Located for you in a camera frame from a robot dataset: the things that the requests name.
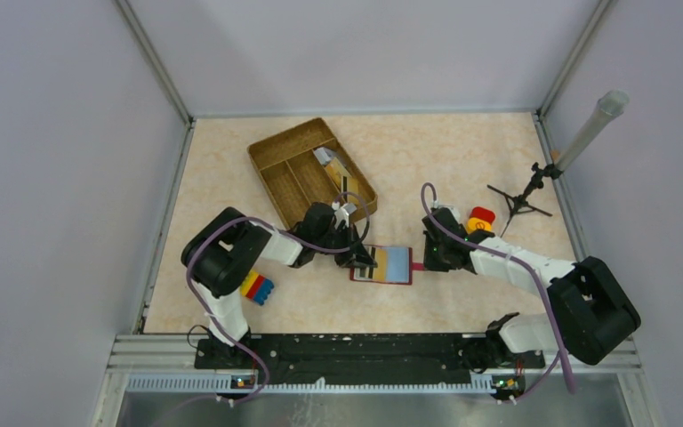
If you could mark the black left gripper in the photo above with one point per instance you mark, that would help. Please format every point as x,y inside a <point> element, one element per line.
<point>357,257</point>

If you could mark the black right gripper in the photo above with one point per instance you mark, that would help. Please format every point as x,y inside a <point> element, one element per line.
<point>429,262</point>

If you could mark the red leather card holder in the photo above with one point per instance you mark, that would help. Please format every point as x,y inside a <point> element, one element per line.
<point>401,266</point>

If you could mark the brown woven divided tray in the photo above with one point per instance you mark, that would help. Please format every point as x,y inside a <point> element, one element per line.
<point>293,176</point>

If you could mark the gold credit card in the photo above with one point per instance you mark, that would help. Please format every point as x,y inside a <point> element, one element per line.
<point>379,271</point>

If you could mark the grey credit cards stack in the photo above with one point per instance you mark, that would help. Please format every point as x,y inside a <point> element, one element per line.
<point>324,155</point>

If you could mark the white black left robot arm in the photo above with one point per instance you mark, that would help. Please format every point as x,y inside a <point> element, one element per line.
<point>219,259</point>

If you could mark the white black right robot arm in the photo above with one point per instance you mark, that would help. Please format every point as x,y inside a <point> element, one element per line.
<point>587,313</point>

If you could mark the gold cards in tray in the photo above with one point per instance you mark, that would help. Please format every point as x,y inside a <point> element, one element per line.
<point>343,179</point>

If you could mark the yellow red emergency stop button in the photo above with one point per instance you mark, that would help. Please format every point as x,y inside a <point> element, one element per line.
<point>480,218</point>

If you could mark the black mini tripod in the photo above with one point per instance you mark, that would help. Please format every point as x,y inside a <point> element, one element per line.
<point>518,204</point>

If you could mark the yellow red blue toy block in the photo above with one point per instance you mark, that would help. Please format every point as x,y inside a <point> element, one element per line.
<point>256,288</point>

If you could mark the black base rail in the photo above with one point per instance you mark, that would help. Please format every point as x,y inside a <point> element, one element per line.
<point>363,359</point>

